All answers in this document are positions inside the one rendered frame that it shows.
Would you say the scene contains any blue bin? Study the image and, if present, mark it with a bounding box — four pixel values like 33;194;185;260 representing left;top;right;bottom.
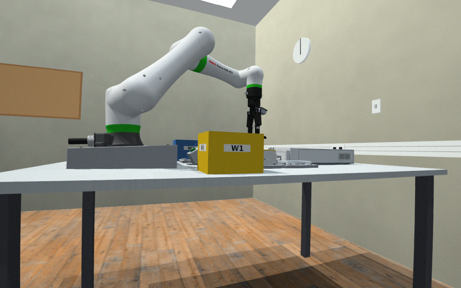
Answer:
173;140;198;161

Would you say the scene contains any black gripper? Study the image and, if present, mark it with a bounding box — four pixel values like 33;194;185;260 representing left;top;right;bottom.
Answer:
247;97;262;134

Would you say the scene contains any yellow rack with grid of holes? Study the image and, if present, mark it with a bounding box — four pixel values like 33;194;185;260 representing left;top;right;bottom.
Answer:
264;150;277;165

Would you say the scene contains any yellow waste bin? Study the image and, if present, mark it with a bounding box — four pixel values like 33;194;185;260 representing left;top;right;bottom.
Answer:
197;131;264;174

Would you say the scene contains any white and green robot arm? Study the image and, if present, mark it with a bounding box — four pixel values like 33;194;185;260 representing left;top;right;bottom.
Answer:
68;27;264;147

